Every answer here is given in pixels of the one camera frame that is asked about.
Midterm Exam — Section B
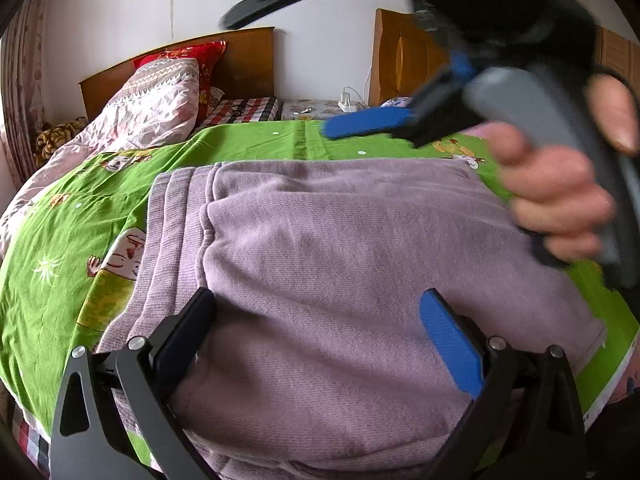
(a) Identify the lilac knit sweater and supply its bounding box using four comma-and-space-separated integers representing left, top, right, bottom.
97, 159, 608, 480

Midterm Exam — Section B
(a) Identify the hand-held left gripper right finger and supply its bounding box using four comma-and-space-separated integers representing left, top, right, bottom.
419, 287, 587, 480

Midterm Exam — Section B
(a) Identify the tiger plush toy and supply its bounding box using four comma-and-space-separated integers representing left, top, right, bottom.
34, 117, 88, 166

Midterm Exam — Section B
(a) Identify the pink patterned curtain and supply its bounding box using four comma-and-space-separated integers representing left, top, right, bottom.
0, 0, 51, 186

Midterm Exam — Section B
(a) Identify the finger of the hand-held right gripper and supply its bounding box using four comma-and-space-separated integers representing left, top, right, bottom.
324, 72, 486, 150

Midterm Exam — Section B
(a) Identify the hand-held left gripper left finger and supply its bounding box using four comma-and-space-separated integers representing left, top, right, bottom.
50, 287, 218, 480

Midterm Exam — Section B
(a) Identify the wooden bed headboard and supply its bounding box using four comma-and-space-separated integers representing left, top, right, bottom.
369, 8, 451, 108
79, 26, 277, 121

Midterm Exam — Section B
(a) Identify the person's right hand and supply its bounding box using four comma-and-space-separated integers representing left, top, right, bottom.
487, 76, 640, 261

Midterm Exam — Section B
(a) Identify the pink floral quilt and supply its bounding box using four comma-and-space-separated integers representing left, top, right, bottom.
0, 57, 201, 261

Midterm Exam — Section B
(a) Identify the pale floral bedsheet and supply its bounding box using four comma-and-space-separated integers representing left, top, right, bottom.
280, 99, 371, 122

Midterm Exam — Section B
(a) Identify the white power strip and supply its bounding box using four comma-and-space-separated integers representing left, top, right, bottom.
338, 89, 365, 112

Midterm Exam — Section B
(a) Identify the light wooden wardrobe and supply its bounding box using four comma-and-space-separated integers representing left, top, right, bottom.
595, 25, 640, 91

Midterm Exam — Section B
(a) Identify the green cartoon print blanket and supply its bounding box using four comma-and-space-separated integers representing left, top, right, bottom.
0, 119, 640, 431

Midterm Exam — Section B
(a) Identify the red patterned pillow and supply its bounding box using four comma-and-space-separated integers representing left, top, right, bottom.
132, 40, 228, 126

